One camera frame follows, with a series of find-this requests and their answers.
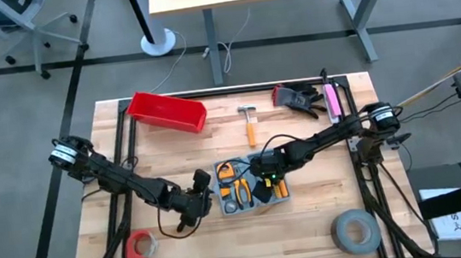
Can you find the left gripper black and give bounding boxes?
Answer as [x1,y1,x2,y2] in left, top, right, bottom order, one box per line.
[163,183,219,235]

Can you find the hammer with orange handle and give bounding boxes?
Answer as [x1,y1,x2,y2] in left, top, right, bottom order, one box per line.
[236,103,261,150]

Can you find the yellow black handled pliers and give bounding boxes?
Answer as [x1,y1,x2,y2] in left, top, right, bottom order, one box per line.
[231,177,255,211]

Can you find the grey plastic tool case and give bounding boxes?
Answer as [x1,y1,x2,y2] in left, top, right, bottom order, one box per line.
[209,149,293,219]

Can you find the orange tape measure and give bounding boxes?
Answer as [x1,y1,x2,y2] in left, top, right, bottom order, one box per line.
[215,161,237,181]

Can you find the black work glove red cuff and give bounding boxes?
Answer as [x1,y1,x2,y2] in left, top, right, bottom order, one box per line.
[270,78,328,125]

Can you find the red tape dispenser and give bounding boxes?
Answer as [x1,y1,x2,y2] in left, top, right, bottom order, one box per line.
[120,228,160,258]

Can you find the pink stapler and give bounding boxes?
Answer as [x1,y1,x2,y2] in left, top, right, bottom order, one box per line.
[322,81,344,118]

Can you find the red plastic bin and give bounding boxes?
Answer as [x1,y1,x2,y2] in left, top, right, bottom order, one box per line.
[125,84,210,141]

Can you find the pole with white round base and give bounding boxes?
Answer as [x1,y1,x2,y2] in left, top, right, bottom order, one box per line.
[125,0,179,61]

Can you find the white yellow rod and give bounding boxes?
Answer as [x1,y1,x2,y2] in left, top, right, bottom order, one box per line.
[389,50,461,108]

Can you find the grey office chair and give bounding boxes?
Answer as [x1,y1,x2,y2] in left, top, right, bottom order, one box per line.
[0,0,93,85]

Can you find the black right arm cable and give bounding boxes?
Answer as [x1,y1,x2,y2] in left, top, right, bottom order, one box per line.
[258,130,318,159]

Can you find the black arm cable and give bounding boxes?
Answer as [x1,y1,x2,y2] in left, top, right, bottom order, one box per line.
[155,200,208,242]
[258,130,318,159]

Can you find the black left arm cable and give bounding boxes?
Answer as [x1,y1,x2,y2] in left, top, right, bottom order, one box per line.
[155,200,208,242]

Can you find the black aluminium table frame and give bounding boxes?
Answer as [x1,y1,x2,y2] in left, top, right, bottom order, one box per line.
[50,67,439,258]

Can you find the small black post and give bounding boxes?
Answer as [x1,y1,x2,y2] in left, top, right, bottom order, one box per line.
[318,67,330,87]

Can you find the grey duct tape roll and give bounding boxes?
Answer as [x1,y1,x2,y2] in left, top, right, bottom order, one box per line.
[329,206,384,258]

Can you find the white floor cable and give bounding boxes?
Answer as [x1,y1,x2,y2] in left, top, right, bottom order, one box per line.
[196,6,258,78]
[142,26,193,95]

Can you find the black clamp bracket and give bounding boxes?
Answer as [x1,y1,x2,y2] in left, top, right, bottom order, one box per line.
[385,132,413,146]

